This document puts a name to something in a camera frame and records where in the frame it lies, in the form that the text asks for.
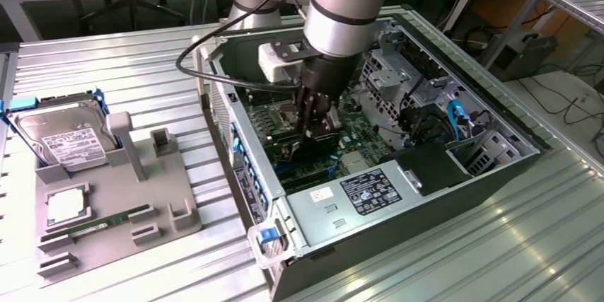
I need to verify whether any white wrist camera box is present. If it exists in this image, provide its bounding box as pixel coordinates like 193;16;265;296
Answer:
257;40;321;83

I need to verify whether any CPU chip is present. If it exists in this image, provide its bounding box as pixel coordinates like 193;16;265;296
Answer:
45;188;92;228

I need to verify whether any blue card retention bar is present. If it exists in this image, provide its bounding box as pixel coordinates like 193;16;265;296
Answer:
228;121;271;213

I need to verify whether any green GPU card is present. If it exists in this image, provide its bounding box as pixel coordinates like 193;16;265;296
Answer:
272;131;341;165

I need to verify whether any blue disk carrier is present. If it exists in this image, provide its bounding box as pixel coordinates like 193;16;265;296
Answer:
0;86;124;151

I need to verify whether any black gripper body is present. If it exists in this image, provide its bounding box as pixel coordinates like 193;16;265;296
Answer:
300;52;365;102

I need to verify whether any silver finned heatsink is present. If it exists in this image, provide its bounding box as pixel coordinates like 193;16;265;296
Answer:
340;151;375;171

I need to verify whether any grey parts rack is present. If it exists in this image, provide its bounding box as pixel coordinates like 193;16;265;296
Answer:
35;110;204;280

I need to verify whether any green motherboard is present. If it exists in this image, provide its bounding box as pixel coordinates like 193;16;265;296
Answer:
244;98;403;193

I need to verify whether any silver disk bay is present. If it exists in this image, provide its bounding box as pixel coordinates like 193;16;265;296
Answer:
445;130;528;178

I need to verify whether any blue expansion slot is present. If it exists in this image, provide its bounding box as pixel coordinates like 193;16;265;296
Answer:
276;156;339;173

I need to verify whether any white side table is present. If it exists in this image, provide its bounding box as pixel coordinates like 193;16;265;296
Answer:
499;75;604;156

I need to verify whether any grey power supply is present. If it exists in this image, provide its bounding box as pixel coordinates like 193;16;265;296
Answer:
285;158;424;250

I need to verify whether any grey equipment box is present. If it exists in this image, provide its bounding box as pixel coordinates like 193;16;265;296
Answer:
489;31;559;82

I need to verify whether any green RAM stick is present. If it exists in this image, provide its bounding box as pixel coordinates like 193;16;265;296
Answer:
40;204;151;241

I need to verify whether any aluminium profile frame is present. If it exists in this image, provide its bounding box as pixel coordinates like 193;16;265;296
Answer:
0;42;20;112
507;0;604;55

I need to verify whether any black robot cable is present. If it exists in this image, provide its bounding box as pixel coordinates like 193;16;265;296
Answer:
175;0;305;93

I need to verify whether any black chair base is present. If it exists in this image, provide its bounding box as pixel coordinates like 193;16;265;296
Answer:
79;0;185;27

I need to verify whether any blue disk wire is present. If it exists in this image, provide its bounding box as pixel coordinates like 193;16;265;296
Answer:
444;99;468;142

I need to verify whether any silver hard disk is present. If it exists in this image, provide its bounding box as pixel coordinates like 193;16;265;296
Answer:
16;102;119;168

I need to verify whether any CPU socket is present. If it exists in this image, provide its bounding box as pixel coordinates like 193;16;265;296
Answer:
276;107;303;129

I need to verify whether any silver drive cage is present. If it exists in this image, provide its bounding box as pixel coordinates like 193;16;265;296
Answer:
363;18;453;147

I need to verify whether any open black PC case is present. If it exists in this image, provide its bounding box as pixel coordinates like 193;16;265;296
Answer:
191;11;553;301

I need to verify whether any silver socket cover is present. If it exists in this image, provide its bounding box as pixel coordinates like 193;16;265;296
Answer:
324;103;344;129

